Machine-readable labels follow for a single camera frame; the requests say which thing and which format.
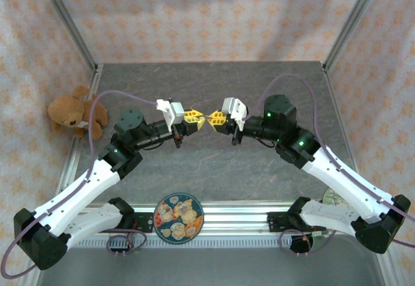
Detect brown teddy bear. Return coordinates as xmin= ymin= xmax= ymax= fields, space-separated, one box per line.
xmin=47 ymin=84 xmax=110 ymax=141

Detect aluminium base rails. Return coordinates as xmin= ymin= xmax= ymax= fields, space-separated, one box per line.
xmin=34 ymin=200 xmax=389 ymax=237

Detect round cartoon print coaster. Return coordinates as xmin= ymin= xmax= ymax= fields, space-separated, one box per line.
xmin=152 ymin=192 xmax=205 ymax=244

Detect round green floral coaster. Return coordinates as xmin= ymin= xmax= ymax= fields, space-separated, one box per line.
xmin=322 ymin=187 xmax=350 ymax=208

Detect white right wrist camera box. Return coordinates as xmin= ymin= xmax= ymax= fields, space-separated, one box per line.
xmin=221 ymin=97 xmax=250 ymax=131

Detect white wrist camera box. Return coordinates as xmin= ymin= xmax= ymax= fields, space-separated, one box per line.
xmin=155 ymin=99 xmax=185 ymax=126
xmin=221 ymin=97 xmax=250 ymax=131

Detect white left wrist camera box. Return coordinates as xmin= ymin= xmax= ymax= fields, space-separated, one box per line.
xmin=155 ymin=99 xmax=185 ymax=126

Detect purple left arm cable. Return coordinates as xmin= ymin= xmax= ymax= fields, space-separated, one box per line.
xmin=0 ymin=90 xmax=160 ymax=279

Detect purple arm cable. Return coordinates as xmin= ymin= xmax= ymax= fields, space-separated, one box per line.
xmin=246 ymin=73 xmax=415 ymax=257
xmin=0 ymin=90 xmax=160 ymax=279

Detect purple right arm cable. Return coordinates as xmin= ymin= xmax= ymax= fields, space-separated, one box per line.
xmin=246 ymin=73 xmax=415 ymax=257

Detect aluminium side rail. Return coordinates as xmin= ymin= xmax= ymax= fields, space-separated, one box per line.
xmin=50 ymin=64 xmax=104 ymax=211
xmin=322 ymin=67 xmax=369 ymax=202

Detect grey slotted cable duct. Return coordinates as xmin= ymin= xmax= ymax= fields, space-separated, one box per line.
xmin=47 ymin=236 xmax=379 ymax=248

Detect aluminium frame post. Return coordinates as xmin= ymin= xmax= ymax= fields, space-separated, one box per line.
xmin=34 ymin=0 xmax=100 ymax=73
xmin=322 ymin=0 xmax=386 ymax=73

